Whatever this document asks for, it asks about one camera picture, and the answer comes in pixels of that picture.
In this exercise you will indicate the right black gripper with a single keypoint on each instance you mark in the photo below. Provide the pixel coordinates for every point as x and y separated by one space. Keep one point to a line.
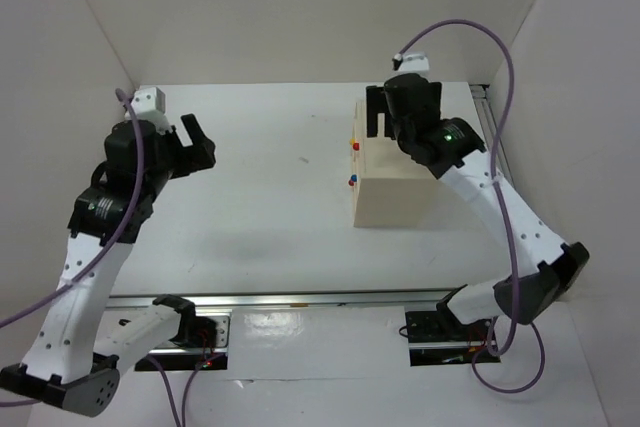
376 103

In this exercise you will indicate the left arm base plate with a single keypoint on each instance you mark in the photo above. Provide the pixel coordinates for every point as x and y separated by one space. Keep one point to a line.
205 341

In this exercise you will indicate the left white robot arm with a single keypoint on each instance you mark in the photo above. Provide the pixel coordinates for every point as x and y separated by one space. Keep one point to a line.
68 366

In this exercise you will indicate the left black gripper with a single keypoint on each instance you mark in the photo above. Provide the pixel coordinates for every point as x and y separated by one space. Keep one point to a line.
191 160

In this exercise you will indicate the beige drawer cabinet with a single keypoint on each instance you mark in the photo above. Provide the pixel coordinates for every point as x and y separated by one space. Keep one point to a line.
392 191

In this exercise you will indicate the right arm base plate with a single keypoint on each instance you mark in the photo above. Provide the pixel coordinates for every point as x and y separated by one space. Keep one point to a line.
432 343

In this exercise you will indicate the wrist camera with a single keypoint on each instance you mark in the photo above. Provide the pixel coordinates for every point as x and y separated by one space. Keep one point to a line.
411 62
149 104

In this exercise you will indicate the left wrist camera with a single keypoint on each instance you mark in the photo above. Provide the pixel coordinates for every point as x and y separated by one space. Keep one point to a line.
149 104

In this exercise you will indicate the aluminium side rail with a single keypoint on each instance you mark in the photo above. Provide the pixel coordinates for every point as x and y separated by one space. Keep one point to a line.
479 93

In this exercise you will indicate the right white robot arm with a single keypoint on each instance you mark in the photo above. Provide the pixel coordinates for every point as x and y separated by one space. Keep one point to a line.
543 265

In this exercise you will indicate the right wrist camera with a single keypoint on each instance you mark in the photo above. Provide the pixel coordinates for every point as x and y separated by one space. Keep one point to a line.
411 62

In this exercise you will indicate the aluminium front rail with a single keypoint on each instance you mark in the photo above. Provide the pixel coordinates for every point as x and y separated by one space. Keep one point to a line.
306 299

